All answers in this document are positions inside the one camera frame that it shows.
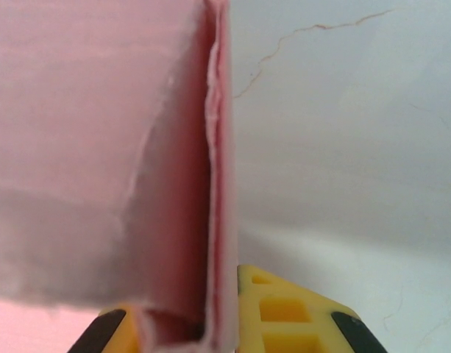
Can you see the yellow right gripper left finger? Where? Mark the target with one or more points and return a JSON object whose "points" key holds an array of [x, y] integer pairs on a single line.
{"points": [[114, 334]]}

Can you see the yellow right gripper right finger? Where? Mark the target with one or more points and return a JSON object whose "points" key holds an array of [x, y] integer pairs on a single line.
{"points": [[284, 323]]}

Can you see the pink paper box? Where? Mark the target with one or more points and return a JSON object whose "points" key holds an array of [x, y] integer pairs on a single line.
{"points": [[81, 128]]}

